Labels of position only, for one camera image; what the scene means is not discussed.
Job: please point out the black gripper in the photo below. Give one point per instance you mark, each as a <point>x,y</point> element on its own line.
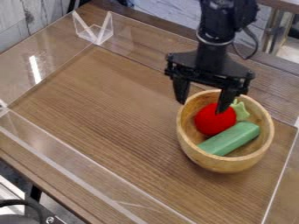
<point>209,66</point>

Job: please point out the red plush fruit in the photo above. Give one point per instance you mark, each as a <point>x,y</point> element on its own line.
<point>212,122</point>

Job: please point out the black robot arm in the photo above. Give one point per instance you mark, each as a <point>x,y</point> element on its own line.
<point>224,18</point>

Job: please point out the green rectangular block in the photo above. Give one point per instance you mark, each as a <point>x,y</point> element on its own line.
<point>230,139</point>

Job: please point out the wooden bowl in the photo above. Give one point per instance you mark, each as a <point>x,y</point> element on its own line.
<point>246,155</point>

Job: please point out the metal stand in background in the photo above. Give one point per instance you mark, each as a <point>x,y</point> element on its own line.
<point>277,30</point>

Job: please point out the black table leg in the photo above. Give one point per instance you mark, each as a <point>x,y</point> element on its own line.
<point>37,193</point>

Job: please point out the clear acrylic corner bracket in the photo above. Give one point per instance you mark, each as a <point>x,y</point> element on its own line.
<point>94,33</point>

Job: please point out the clear acrylic front wall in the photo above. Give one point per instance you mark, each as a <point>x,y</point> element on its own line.
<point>98,194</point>

